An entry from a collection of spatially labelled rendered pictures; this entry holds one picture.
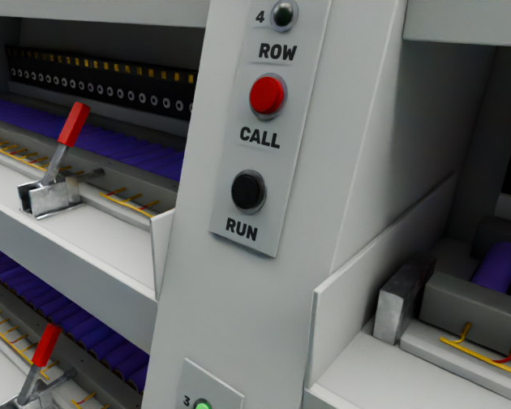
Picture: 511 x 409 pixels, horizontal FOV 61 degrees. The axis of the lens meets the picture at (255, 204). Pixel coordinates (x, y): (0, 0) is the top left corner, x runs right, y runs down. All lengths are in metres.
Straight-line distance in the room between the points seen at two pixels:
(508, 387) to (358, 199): 0.10
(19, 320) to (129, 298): 0.28
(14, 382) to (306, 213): 0.38
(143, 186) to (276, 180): 0.18
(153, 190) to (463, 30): 0.24
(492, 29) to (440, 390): 0.15
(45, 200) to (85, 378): 0.18
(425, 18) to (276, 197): 0.09
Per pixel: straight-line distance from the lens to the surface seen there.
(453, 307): 0.24
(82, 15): 0.34
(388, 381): 0.22
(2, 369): 0.53
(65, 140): 0.37
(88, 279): 0.31
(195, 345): 0.24
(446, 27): 0.19
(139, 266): 0.29
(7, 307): 0.57
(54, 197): 0.37
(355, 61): 0.18
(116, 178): 0.39
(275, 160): 0.19
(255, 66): 0.20
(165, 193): 0.34
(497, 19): 0.18
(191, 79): 0.46
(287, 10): 0.20
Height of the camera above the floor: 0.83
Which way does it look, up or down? 10 degrees down
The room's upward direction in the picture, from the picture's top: 12 degrees clockwise
